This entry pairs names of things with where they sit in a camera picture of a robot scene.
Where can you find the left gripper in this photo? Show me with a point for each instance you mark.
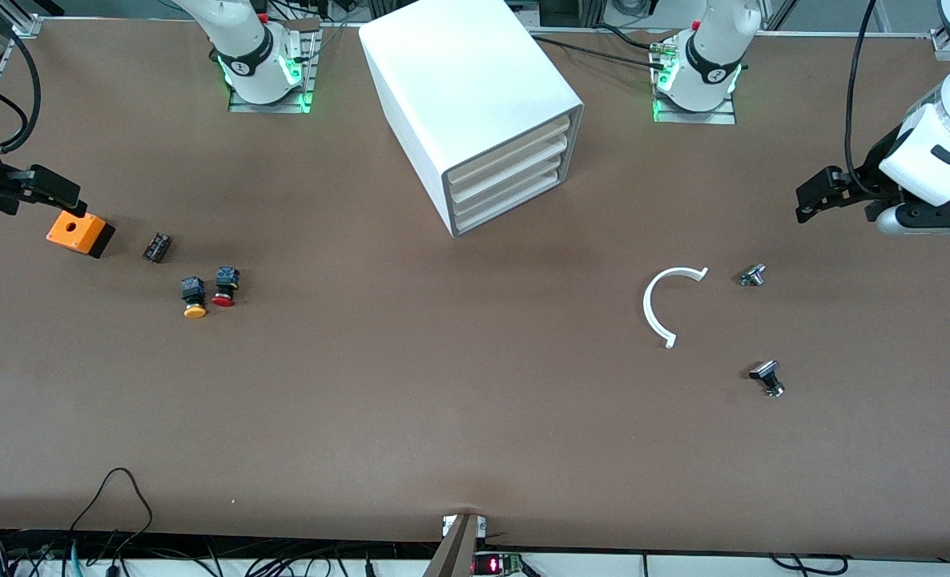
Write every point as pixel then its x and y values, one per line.
pixel 873 171

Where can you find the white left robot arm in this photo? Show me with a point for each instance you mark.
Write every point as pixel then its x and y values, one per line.
pixel 711 72

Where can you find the yellow push button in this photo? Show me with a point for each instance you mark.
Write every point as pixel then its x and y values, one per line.
pixel 195 308

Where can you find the red push button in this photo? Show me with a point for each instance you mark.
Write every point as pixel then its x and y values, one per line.
pixel 223 298

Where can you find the orange box with hole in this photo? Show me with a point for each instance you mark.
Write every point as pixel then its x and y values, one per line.
pixel 74 228

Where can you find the small black contact block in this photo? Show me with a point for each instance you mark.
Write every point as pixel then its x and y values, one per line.
pixel 157 247

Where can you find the small silver metal part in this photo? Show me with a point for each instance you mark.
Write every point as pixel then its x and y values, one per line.
pixel 752 276

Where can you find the black and silver knob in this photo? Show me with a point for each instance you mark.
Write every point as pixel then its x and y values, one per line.
pixel 766 373

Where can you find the white curved plastic piece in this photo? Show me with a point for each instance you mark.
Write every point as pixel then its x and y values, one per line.
pixel 646 308

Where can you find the device with red display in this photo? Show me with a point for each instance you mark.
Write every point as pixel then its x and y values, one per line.
pixel 495 565

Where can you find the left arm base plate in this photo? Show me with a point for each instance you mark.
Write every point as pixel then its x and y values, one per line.
pixel 695 116

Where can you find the aluminium frame corner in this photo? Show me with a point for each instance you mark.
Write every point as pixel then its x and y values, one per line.
pixel 26 26
pixel 946 44

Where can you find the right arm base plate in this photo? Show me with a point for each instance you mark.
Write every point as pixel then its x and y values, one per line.
pixel 311 56

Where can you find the brown camera mount post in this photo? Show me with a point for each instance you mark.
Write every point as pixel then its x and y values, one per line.
pixel 455 553

